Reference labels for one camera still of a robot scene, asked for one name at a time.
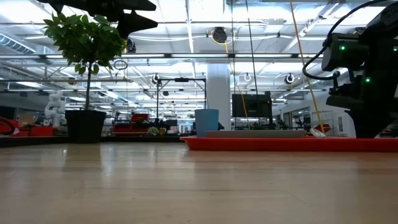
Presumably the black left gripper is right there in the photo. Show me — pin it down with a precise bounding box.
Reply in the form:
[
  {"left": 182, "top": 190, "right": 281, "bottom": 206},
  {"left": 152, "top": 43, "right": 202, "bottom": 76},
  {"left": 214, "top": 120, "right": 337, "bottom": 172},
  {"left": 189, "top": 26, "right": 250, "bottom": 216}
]
[{"left": 83, "top": 0, "right": 159, "bottom": 40}]

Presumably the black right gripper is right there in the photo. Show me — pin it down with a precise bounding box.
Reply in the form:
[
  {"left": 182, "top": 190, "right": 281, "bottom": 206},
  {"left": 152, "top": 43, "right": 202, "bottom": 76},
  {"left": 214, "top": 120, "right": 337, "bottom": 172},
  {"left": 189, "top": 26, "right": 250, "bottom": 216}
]
[{"left": 325, "top": 70, "right": 398, "bottom": 139}]

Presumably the teal round plate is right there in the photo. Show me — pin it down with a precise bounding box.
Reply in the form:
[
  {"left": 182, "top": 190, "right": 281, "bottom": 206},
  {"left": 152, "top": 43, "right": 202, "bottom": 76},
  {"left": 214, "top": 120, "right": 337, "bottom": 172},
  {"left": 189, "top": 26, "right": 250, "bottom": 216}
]
[{"left": 204, "top": 129, "right": 308, "bottom": 139}]

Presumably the blue plastic cup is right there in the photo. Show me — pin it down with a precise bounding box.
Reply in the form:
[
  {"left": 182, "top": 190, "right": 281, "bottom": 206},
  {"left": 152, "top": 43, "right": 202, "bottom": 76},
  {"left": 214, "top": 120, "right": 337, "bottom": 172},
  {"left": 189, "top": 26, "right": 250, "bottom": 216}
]
[{"left": 195, "top": 108, "right": 220, "bottom": 138}]

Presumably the red plastic tray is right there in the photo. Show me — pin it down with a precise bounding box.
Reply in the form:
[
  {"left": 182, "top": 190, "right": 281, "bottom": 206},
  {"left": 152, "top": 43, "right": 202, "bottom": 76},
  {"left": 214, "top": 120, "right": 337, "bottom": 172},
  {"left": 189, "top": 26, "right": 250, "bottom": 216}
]
[{"left": 180, "top": 135, "right": 398, "bottom": 153}]

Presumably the red triangular object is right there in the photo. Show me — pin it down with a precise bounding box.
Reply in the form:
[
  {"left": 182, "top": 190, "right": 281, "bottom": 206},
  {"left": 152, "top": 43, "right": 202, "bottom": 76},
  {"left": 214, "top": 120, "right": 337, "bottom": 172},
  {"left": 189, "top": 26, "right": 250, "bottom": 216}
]
[{"left": 312, "top": 123, "right": 332, "bottom": 134}]

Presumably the green leafy plant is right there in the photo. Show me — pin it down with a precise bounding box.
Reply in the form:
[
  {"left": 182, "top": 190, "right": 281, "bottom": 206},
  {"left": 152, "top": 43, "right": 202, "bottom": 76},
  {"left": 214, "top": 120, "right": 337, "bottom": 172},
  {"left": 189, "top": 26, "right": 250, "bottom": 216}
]
[{"left": 42, "top": 12, "right": 127, "bottom": 110}]

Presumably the red tool cart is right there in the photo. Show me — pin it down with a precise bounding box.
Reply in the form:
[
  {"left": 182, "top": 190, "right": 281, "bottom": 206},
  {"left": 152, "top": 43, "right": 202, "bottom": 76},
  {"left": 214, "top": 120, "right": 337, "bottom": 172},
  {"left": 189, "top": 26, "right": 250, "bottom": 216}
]
[{"left": 113, "top": 113, "right": 150, "bottom": 137}]

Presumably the white building column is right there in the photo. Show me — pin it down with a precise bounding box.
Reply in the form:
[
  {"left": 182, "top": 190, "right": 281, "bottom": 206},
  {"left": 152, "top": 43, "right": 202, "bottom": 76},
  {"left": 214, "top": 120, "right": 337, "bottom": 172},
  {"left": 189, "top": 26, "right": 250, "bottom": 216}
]
[{"left": 206, "top": 63, "right": 233, "bottom": 131}]

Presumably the black screen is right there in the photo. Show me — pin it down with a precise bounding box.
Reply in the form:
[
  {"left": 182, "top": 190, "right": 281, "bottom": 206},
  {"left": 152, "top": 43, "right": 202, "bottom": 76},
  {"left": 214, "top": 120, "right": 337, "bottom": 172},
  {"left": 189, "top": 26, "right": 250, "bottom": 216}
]
[{"left": 231, "top": 93, "right": 274, "bottom": 118}]

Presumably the black plant pot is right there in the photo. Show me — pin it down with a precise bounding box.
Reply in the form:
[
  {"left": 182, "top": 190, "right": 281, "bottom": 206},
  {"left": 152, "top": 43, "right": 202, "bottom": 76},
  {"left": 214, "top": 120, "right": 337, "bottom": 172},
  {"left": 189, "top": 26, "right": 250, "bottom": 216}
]
[{"left": 64, "top": 108, "right": 108, "bottom": 144}]

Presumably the white robot figure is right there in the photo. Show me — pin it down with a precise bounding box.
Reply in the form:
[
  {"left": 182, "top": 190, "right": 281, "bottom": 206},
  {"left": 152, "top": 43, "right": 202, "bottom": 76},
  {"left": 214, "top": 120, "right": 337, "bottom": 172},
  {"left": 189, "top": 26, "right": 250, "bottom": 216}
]
[{"left": 44, "top": 90, "right": 67, "bottom": 127}]

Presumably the red crate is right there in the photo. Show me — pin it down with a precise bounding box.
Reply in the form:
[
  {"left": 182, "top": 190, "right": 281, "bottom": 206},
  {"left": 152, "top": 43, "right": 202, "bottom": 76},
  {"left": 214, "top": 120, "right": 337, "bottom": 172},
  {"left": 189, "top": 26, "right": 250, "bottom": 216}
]
[{"left": 29, "top": 126, "right": 54, "bottom": 137}]

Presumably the cardboard box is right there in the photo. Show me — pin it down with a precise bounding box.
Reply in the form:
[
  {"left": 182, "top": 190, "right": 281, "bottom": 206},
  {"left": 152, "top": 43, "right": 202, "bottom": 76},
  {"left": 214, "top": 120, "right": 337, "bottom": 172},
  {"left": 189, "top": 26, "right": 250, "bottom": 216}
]
[{"left": 17, "top": 114, "right": 37, "bottom": 126}]

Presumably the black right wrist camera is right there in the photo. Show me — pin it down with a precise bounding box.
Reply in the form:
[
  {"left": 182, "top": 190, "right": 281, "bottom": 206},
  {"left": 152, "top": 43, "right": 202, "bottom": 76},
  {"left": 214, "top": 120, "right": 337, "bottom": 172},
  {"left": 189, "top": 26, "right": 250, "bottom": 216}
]
[{"left": 321, "top": 32, "right": 370, "bottom": 73}]

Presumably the black stand frame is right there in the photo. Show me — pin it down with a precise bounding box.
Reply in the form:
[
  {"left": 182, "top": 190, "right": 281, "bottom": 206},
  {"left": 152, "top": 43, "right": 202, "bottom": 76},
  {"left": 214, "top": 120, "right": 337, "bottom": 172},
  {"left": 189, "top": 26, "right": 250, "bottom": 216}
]
[{"left": 156, "top": 77, "right": 208, "bottom": 127}]

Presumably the thick yellow hanging cable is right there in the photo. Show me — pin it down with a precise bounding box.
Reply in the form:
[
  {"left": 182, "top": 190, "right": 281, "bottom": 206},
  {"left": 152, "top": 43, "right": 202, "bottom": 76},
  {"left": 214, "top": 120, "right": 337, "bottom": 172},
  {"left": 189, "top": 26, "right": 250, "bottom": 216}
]
[{"left": 289, "top": 0, "right": 326, "bottom": 135}]

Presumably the black hanging cable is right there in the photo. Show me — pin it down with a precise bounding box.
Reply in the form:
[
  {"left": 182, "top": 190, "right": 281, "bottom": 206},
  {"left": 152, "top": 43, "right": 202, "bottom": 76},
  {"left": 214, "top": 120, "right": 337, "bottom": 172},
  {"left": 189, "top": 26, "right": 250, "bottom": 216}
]
[{"left": 245, "top": 0, "right": 261, "bottom": 129}]

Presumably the black aluminium table frame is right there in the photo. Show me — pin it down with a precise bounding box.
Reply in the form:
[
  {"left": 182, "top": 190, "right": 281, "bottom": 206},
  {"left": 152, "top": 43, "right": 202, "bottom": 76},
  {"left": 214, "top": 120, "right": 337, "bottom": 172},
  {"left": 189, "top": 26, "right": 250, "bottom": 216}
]
[{"left": 0, "top": 135, "right": 189, "bottom": 148}]

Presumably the red hose reel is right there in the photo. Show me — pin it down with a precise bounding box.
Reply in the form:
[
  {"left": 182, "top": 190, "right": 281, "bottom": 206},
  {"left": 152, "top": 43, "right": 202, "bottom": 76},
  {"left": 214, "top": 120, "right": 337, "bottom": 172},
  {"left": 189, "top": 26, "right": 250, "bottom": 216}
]
[{"left": 0, "top": 116, "right": 20, "bottom": 138}]

